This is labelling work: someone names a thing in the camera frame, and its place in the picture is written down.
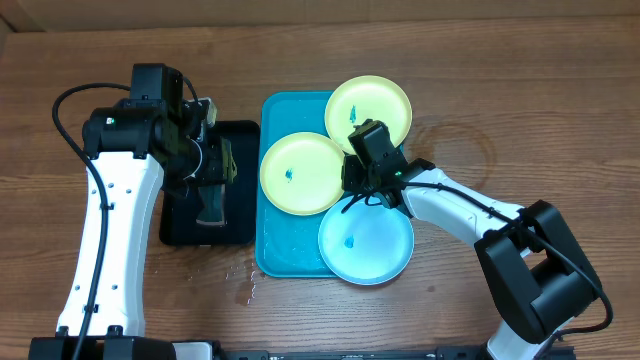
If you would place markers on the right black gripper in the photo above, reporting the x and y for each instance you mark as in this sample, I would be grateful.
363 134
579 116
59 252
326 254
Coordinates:
354 167

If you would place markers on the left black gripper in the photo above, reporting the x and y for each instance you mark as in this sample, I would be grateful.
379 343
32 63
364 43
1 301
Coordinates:
221 166

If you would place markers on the green scrubbing sponge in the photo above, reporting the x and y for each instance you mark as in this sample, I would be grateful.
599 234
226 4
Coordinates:
212 212

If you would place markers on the yellow-green plate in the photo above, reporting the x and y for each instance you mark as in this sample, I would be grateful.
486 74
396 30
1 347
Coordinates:
300 174
367 97

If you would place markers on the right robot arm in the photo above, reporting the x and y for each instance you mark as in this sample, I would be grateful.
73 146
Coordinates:
542 283

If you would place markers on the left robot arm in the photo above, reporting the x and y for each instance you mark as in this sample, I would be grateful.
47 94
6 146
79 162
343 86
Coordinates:
151 141

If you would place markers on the black plastic tray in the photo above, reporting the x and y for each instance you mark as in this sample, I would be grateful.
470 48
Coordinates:
178 225

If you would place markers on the teal plastic tray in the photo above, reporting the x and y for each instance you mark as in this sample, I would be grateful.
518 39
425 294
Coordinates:
286 244

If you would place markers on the yellow-green plate top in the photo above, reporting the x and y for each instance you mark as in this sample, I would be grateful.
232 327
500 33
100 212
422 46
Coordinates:
367 97

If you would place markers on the light blue plate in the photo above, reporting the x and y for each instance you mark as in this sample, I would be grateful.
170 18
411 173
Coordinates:
365 245

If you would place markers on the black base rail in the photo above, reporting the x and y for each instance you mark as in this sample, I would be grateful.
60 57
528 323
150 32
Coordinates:
380 355

